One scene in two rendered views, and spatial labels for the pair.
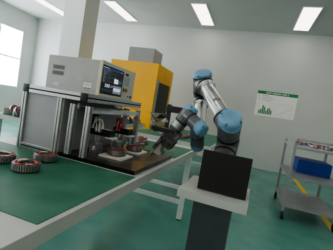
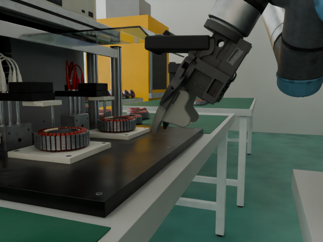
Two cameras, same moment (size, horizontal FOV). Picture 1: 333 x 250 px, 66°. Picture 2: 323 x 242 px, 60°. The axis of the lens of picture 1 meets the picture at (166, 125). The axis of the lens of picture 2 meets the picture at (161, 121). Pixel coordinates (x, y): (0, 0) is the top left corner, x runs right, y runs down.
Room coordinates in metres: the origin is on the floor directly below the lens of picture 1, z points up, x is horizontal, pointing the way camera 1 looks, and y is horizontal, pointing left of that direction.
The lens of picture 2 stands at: (0.93, 0.04, 0.91)
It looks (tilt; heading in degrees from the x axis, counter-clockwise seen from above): 7 degrees down; 1
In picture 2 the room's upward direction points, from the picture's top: straight up
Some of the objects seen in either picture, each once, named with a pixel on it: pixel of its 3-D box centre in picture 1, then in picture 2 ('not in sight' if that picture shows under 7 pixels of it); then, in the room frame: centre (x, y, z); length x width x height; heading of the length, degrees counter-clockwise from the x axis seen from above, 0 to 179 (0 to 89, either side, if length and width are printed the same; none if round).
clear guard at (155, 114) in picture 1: (142, 114); (123, 45); (1.81, 0.18, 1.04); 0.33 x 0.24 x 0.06; 72
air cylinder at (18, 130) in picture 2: (96, 147); (11, 135); (1.56, 0.41, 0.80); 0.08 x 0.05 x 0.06; 162
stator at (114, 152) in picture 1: (116, 151); (62, 138); (1.52, 0.27, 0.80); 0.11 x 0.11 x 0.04
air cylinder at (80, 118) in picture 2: (115, 144); (75, 122); (1.79, 0.33, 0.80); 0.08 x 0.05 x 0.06; 162
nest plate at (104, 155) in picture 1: (116, 156); (63, 149); (1.52, 0.27, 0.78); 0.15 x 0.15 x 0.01; 72
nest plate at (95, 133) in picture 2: (133, 151); (117, 131); (1.75, 0.19, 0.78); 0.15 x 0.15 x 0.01; 72
